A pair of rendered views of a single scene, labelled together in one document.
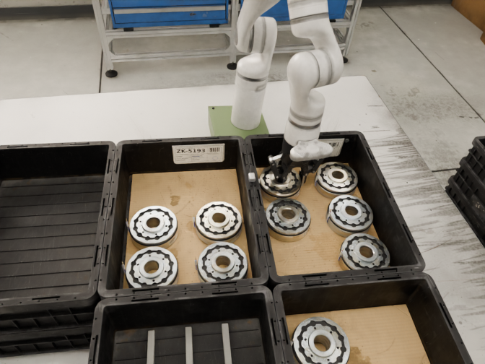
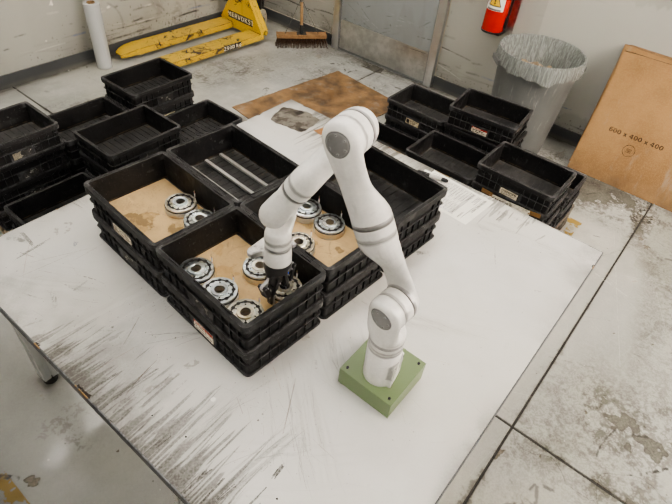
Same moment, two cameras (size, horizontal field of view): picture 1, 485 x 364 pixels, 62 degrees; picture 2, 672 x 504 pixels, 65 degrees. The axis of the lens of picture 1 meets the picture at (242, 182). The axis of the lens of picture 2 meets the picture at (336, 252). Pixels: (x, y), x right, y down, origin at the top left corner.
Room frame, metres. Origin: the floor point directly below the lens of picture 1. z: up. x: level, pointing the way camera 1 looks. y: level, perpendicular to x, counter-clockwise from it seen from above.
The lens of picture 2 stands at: (1.54, -0.66, 1.98)
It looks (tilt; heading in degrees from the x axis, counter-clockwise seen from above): 43 degrees down; 139
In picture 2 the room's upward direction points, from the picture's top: 7 degrees clockwise
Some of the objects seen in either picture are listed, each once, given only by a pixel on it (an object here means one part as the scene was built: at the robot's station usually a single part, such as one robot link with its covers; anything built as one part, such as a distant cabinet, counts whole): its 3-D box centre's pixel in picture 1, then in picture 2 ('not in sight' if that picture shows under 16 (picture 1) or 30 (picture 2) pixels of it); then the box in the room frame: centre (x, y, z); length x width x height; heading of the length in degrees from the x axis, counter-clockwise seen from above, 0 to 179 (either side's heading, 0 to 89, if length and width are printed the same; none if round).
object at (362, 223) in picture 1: (350, 212); (219, 290); (0.59, -0.25, 0.86); 0.10 x 0.10 x 0.01
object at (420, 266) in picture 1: (322, 197); (240, 263); (0.58, -0.18, 0.92); 0.40 x 0.30 x 0.02; 10
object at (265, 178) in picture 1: (280, 180); (284, 286); (0.67, -0.09, 0.86); 0.10 x 0.10 x 0.01
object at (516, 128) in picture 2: not in sight; (480, 143); (-0.05, 1.76, 0.37); 0.42 x 0.34 x 0.46; 14
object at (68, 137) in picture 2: not in sight; (93, 145); (-1.18, -0.13, 0.31); 0.40 x 0.30 x 0.34; 104
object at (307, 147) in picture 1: (306, 131); (272, 247); (0.67, -0.13, 1.02); 0.11 x 0.09 x 0.06; 17
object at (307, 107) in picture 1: (307, 88); (279, 220); (0.68, -0.11, 1.12); 0.09 x 0.07 x 0.15; 118
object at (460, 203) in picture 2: not in sight; (447, 194); (0.48, 0.83, 0.70); 0.33 x 0.23 x 0.01; 14
